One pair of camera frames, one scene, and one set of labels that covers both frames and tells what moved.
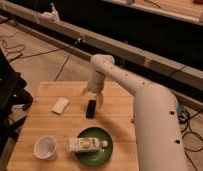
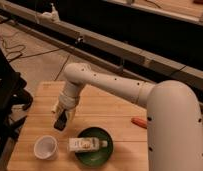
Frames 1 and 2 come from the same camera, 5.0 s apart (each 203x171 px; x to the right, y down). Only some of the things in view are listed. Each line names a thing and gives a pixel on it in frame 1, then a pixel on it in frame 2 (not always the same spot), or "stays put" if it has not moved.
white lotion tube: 85,144 stays put
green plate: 96,158 stays put
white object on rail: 51,16 stays put
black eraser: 91,109 to 61,121
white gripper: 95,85 to 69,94
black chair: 10,103 stays put
